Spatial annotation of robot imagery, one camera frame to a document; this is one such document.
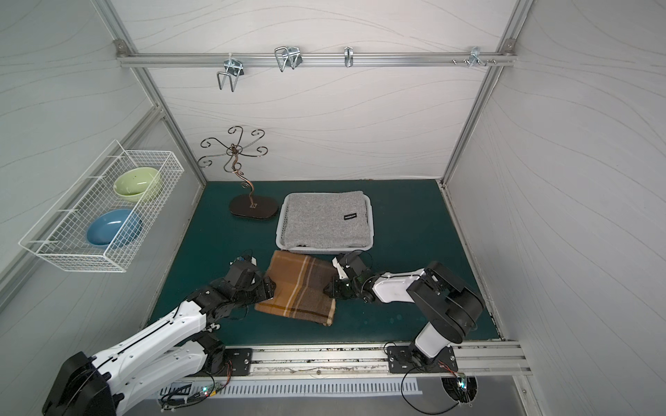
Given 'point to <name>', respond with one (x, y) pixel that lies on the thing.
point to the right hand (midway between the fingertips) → (324, 289)
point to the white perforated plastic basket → (336, 250)
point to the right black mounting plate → (408, 359)
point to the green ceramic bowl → (137, 184)
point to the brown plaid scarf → (300, 281)
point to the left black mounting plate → (241, 361)
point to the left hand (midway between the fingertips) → (270, 288)
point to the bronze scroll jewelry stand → (260, 209)
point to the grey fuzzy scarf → (326, 220)
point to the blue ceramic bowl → (114, 228)
